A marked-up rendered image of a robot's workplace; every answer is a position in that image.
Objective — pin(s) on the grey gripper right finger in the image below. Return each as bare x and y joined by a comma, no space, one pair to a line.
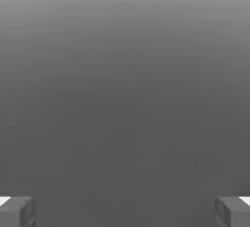
234,213

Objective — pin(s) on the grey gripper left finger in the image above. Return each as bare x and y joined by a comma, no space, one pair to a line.
13,213

